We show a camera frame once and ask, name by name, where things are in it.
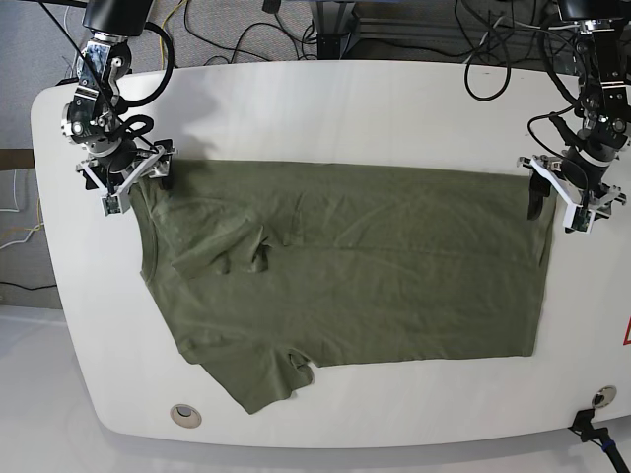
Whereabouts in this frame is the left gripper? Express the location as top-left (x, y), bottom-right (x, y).
top-left (518, 147), bottom-right (627, 220)

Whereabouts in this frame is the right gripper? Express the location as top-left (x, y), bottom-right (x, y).
top-left (76, 139), bottom-right (176, 202)

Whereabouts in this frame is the olive green T-shirt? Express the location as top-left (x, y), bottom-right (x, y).
top-left (130, 160), bottom-right (556, 414)

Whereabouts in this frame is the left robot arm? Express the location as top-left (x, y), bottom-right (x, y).
top-left (520, 1), bottom-right (630, 233)

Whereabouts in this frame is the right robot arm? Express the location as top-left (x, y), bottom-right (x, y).
top-left (61, 1), bottom-right (175, 215)

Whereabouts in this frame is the right table grommet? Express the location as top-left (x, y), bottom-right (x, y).
top-left (592, 385), bottom-right (617, 409)

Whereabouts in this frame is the table grommet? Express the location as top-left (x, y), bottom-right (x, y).
top-left (592, 385), bottom-right (617, 409)
top-left (170, 404), bottom-right (202, 429)

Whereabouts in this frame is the left table grommet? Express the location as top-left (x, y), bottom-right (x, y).
top-left (170, 404), bottom-right (202, 429)

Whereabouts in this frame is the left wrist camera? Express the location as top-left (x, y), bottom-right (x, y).
top-left (563, 204), bottom-right (596, 234)

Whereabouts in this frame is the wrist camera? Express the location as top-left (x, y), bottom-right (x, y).
top-left (101, 195), bottom-right (124, 217)
top-left (563, 204), bottom-right (596, 234)

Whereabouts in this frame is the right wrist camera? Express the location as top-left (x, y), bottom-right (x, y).
top-left (101, 195), bottom-right (124, 217)

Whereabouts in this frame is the yellow cable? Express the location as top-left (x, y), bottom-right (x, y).
top-left (158, 0), bottom-right (190, 71)

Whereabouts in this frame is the white cable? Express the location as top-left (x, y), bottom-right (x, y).
top-left (61, 5), bottom-right (83, 80)

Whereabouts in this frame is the black clamp with cable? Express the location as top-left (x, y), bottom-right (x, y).
top-left (568, 409), bottom-right (630, 473)

